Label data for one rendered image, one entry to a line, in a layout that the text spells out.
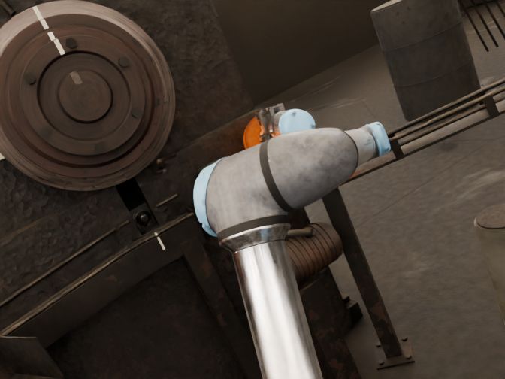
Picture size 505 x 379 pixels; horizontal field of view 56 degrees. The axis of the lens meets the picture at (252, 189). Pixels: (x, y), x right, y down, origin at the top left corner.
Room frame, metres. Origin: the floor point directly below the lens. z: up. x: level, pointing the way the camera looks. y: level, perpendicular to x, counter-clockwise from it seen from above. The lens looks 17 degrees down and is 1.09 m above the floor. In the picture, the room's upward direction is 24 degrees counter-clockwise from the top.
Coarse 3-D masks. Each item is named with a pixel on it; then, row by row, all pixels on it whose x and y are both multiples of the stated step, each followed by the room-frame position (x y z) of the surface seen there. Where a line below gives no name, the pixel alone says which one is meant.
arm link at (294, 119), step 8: (280, 112) 1.13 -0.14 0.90; (288, 112) 1.06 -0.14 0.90; (296, 112) 1.03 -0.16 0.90; (304, 112) 1.04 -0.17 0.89; (280, 120) 1.06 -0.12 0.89; (288, 120) 1.03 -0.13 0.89; (296, 120) 1.03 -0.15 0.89; (304, 120) 1.03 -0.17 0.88; (312, 120) 1.03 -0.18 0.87; (280, 128) 1.05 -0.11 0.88; (288, 128) 1.03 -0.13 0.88; (296, 128) 1.03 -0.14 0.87; (304, 128) 1.03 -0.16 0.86; (312, 128) 1.03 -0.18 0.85
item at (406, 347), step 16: (336, 192) 1.26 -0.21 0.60; (336, 208) 1.27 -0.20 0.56; (336, 224) 1.27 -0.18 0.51; (352, 240) 1.26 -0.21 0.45; (352, 256) 1.27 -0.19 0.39; (352, 272) 1.27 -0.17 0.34; (368, 272) 1.26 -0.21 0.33; (368, 288) 1.27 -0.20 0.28; (368, 304) 1.27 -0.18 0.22; (384, 320) 1.26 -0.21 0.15; (384, 336) 1.27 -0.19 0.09; (384, 352) 1.27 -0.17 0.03; (400, 352) 1.26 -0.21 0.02; (384, 368) 1.24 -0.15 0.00
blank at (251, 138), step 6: (252, 120) 1.37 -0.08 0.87; (246, 126) 1.38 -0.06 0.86; (252, 126) 1.37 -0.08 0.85; (258, 126) 1.37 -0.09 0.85; (246, 132) 1.36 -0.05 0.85; (252, 132) 1.36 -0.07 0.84; (258, 132) 1.36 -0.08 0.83; (246, 138) 1.35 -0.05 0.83; (252, 138) 1.35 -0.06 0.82; (258, 138) 1.35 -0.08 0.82; (246, 144) 1.35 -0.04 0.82; (252, 144) 1.35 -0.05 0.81
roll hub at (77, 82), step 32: (32, 64) 1.16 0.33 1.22; (64, 64) 1.18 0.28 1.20; (96, 64) 1.20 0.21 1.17; (32, 96) 1.15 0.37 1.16; (64, 96) 1.16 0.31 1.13; (96, 96) 1.18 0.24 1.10; (128, 96) 1.21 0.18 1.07; (32, 128) 1.14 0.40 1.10; (64, 128) 1.16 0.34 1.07; (96, 128) 1.18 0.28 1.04; (128, 128) 1.19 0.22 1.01
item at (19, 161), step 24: (72, 0) 1.28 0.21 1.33; (24, 24) 1.25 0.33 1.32; (120, 24) 1.31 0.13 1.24; (0, 48) 1.22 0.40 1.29; (168, 72) 1.33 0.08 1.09; (168, 96) 1.32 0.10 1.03; (168, 120) 1.31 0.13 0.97; (0, 144) 1.19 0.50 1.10; (24, 168) 1.20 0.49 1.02; (144, 168) 1.28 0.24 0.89
